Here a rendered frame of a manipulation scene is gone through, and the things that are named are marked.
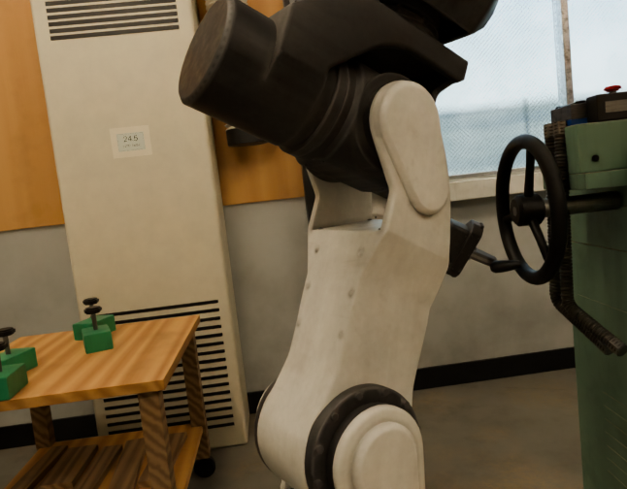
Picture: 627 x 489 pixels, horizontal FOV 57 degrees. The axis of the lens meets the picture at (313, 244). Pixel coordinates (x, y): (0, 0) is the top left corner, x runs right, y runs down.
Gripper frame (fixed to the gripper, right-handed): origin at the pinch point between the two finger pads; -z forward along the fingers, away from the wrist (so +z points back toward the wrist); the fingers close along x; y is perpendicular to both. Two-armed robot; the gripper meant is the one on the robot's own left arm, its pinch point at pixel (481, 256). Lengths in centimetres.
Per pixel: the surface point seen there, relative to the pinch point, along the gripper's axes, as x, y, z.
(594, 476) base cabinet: -37, -1, -50
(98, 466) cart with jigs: -102, 10, 60
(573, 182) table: 20.9, -2.0, -7.0
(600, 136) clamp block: 30.4, -1.9, -6.7
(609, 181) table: 24.1, -5.9, -10.8
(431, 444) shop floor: -80, 47, -36
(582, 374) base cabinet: -18.2, 7.0, -37.7
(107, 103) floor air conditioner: -27, 80, 109
